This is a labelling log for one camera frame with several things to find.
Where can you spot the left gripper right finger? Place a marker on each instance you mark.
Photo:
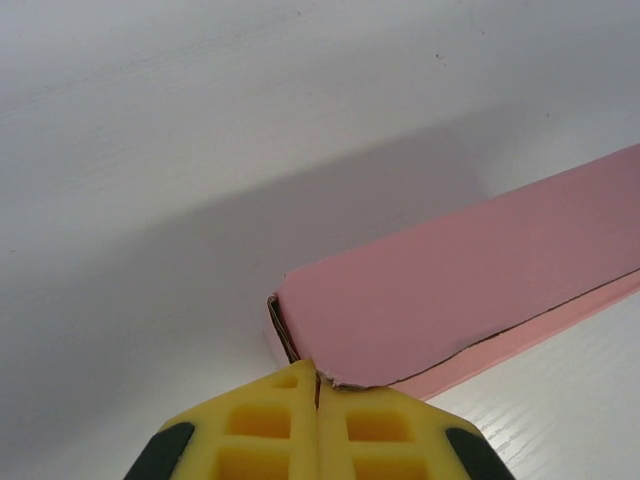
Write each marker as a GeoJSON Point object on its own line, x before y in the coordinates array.
{"type": "Point", "coordinates": [425, 440]}

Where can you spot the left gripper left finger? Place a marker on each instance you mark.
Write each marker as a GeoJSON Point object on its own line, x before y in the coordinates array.
{"type": "Point", "coordinates": [210, 440]}

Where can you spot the pink paper box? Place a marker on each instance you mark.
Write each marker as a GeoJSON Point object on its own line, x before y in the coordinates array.
{"type": "Point", "coordinates": [450, 280]}

